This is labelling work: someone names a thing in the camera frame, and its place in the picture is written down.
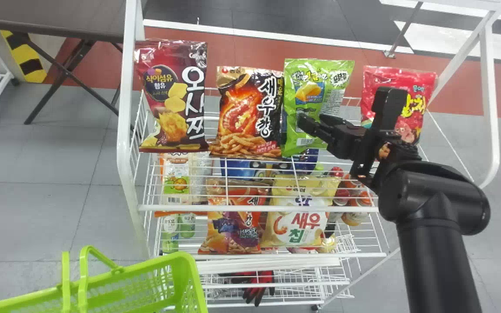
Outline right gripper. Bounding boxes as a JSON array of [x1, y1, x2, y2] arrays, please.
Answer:
[[297, 113, 378, 162]]

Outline green basket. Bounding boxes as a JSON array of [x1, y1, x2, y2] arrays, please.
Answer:
[[0, 245, 208, 313]]

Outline green snack packet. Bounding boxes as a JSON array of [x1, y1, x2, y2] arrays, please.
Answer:
[[282, 58, 355, 157]]

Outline black orange snack packet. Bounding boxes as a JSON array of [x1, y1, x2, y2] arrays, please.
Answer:
[[209, 66, 285, 160]]

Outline blue snack packet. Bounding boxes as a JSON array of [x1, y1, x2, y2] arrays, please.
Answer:
[[221, 148, 320, 180]]

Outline red snack packet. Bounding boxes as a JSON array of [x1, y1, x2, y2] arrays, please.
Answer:
[[360, 66, 438, 145]]

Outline yellow snack packet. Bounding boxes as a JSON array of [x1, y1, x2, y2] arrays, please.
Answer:
[[260, 175, 343, 249]]

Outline maroon snack packet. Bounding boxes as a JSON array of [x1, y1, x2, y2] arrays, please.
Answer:
[[134, 38, 210, 153]]

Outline white drink carton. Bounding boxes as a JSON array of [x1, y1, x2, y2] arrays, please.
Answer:
[[155, 152, 214, 218]]

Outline green bottle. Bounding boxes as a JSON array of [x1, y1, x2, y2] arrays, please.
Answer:
[[161, 214, 180, 254], [179, 213, 196, 240]]

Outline red black gloves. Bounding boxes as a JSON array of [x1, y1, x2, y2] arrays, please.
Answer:
[[232, 271, 275, 307]]

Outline dark side table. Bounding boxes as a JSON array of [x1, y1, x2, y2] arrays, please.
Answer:
[[0, 0, 147, 126]]

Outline white wire rack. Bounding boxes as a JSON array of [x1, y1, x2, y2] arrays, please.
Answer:
[[117, 0, 501, 312]]

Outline yellow black striped post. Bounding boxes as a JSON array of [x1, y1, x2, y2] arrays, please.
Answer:
[[0, 30, 48, 84]]

